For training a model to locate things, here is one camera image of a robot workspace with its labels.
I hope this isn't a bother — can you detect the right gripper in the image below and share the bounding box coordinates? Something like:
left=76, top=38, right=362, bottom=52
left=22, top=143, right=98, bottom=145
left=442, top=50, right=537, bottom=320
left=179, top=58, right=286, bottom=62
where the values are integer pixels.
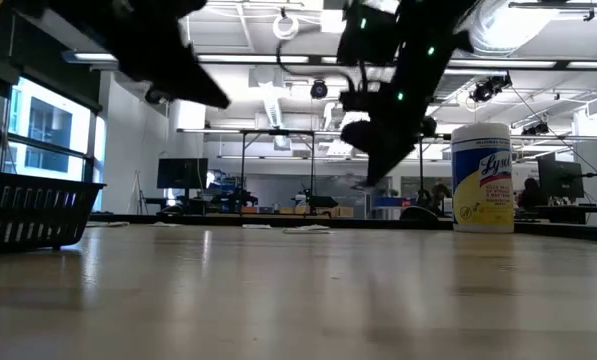
left=338, top=87, right=437, bottom=188

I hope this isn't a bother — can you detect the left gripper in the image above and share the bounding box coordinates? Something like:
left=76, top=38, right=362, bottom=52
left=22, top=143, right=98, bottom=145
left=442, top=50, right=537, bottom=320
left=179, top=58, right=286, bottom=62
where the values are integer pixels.
left=77, top=0, right=232, bottom=110

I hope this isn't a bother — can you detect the blue storage bin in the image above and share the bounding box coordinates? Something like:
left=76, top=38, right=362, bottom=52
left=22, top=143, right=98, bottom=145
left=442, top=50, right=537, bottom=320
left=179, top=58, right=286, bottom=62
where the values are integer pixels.
left=372, top=196, right=415, bottom=209

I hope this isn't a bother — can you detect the dark chair back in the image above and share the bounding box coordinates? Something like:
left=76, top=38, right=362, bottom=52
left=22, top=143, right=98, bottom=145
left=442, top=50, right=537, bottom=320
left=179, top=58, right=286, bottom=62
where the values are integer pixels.
left=399, top=205, right=440, bottom=222

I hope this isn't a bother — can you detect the long ceiling light bar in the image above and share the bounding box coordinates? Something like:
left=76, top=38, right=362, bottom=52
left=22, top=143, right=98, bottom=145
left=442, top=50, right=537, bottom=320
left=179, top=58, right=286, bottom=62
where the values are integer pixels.
left=61, top=49, right=597, bottom=71

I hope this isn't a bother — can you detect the brown cardboard box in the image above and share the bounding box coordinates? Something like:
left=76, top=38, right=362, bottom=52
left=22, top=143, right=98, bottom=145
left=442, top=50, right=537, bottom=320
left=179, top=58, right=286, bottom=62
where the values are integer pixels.
left=277, top=205, right=354, bottom=219

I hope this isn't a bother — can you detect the black desktop device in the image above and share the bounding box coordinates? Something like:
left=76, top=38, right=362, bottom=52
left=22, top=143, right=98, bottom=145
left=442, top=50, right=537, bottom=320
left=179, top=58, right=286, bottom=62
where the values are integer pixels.
left=297, top=187, right=339, bottom=211

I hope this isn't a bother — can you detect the black computer monitor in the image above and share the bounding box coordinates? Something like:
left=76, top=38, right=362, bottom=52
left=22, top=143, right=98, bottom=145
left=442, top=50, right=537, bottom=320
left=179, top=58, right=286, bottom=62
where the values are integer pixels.
left=536, top=157, right=586, bottom=201
left=156, top=157, right=210, bottom=201

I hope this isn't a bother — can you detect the Lysol wipes canister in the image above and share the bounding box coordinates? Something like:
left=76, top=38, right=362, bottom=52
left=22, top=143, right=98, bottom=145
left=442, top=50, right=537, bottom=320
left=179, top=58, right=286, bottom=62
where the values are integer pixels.
left=450, top=122, right=517, bottom=235

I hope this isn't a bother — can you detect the person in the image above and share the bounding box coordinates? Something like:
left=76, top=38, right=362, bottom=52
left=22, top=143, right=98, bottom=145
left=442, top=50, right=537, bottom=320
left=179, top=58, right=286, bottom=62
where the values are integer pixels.
left=517, top=177, right=548, bottom=210

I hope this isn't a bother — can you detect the black slotted plastic basket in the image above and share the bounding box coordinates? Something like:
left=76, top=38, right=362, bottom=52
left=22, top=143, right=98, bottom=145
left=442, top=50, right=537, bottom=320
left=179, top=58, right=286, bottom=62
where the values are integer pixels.
left=0, top=169, right=107, bottom=255

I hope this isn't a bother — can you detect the black vertical post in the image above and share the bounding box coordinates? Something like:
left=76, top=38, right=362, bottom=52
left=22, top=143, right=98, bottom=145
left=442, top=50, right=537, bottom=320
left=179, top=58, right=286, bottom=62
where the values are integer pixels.
left=417, top=144, right=425, bottom=199

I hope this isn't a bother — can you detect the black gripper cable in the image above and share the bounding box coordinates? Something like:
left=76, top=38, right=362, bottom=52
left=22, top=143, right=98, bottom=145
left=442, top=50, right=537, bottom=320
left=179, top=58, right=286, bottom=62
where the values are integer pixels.
left=275, top=38, right=367, bottom=99

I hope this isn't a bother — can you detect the black robot station frame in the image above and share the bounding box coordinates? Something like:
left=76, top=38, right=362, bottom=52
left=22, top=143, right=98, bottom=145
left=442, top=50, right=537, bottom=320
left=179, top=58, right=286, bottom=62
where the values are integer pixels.
left=237, top=128, right=318, bottom=217

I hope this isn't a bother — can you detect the white ceiling ring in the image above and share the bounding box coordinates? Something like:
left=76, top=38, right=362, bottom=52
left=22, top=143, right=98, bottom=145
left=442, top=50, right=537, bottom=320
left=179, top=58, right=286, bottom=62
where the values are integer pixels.
left=271, top=12, right=301, bottom=42

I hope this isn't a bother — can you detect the black ceiling camera cluster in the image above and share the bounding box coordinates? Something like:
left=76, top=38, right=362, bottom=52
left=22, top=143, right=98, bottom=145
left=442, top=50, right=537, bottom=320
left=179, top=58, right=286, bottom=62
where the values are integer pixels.
left=469, top=73, right=513, bottom=104

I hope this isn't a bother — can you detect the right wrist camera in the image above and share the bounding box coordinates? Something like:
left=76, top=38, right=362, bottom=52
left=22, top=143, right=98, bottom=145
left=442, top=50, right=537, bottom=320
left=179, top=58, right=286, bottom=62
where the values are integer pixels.
left=336, top=1, right=400, bottom=67

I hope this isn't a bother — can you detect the silver spiral air duct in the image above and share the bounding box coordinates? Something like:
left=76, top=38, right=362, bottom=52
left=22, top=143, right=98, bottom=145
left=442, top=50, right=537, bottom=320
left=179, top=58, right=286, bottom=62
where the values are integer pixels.
left=457, top=0, right=562, bottom=104

